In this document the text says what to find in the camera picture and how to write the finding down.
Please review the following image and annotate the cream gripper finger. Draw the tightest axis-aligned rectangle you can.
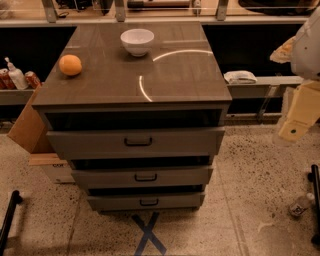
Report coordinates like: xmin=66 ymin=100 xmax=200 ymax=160
xmin=277 ymin=81 xmax=320 ymax=142

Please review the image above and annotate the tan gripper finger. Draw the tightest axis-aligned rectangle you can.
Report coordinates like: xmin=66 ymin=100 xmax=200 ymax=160
xmin=270 ymin=36 xmax=295 ymax=64

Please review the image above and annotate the grey top drawer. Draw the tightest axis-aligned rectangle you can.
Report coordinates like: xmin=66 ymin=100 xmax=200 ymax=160
xmin=47 ymin=128 xmax=225 ymax=160

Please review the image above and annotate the grey drawer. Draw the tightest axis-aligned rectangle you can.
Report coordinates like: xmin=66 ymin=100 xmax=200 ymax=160
xmin=87 ymin=192 xmax=205 ymax=212
xmin=47 ymin=128 xmax=225 ymax=160
xmin=72 ymin=166 xmax=213 ymax=189

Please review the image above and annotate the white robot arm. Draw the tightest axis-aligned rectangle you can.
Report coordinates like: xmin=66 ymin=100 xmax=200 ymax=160
xmin=270 ymin=7 xmax=320 ymax=145

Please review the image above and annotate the grey drawer cabinet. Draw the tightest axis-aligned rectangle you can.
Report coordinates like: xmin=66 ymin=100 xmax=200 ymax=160
xmin=32 ymin=23 xmax=232 ymax=197

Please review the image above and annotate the grey bottom drawer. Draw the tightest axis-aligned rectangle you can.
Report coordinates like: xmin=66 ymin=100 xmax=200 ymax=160
xmin=87 ymin=192 xmax=205 ymax=212

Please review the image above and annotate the grey middle drawer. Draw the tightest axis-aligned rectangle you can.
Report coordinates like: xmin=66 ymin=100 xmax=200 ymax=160
xmin=72 ymin=166 xmax=213 ymax=189

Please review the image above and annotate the clear plastic bottle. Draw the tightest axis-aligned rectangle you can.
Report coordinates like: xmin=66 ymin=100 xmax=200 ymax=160
xmin=289 ymin=193 xmax=315 ymax=217

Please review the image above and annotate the black right base leg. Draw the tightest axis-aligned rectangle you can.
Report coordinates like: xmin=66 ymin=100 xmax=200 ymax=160
xmin=307 ymin=164 xmax=320 ymax=246

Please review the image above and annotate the black base leg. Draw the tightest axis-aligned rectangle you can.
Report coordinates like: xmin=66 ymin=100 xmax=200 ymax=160
xmin=0 ymin=190 xmax=23 ymax=256
xmin=307 ymin=164 xmax=320 ymax=246

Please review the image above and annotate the white ceramic bowl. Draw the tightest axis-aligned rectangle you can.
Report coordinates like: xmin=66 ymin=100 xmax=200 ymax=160
xmin=120 ymin=29 xmax=155 ymax=57

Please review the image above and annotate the orange fruit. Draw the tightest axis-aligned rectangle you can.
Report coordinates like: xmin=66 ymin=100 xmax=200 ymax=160
xmin=59 ymin=55 xmax=82 ymax=76

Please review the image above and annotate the red soda can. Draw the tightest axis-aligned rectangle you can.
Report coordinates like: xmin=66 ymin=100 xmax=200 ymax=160
xmin=0 ymin=68 xmax=15 ymax=90
xmin=25 ymin=71 xmax=41 ymax=88

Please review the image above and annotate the white box on floor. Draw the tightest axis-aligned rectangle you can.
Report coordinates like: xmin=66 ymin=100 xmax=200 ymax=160
xmin=29 ymin=153 xmax=74 ymax=184

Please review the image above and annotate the brown cardboard box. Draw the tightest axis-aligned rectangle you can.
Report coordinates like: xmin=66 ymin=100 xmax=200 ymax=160
xmin=8 ymin=87 xmax=54 ymax=154

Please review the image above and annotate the white pump bottle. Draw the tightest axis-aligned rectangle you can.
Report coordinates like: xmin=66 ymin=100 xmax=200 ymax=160
xmin=5 ymin=57 xmax=28 ymax=90

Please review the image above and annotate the black left base leg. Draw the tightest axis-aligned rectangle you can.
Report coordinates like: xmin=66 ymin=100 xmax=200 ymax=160
xmin=0 ymin=190 xmax=23 ymax=256

